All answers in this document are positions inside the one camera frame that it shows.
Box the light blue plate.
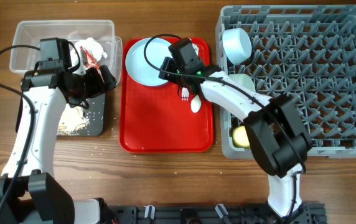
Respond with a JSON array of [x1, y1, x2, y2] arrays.
[[125, 38, 171, 87]]

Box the rice and peanut scraps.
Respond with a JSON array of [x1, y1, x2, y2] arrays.
[[56, 95, 103, 136]]

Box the white plastic fork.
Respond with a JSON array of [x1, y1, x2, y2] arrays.
[[181, 88, 190, 101]]

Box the white plastic spoon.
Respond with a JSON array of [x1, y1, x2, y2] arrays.
[[190, 95, 202, 113]]

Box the blue bowl with food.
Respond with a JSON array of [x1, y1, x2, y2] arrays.
[[222, 28, 252, 65]]

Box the mint green bowl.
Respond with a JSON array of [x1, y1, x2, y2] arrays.
[[229, 73, 256, 92]]

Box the yellow plastic cup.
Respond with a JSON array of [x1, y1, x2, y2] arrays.
[[232, 126, 250, 149]]

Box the red ketchup packet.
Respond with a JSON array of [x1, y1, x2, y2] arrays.
[[80, 47, 100, 69]]

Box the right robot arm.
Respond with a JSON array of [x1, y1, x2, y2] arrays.
[[159, 38, 312, 222]]

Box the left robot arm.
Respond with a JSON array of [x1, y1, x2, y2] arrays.
[[0, 38, 118, 223]]

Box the black waste tray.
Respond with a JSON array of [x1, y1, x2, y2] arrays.
[[15, 80, 107, 138]]

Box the grey dishwasher rack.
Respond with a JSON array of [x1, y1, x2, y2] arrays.
[[215, 5, 356, 159]]

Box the red serving tray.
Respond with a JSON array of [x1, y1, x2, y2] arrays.
[[119, 37, 215, 154]]

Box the clear plastic bin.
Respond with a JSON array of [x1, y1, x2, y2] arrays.
[[9, 20, 123, 84]]

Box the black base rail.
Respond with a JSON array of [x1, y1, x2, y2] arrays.
[[103, 203, 327, 224]]

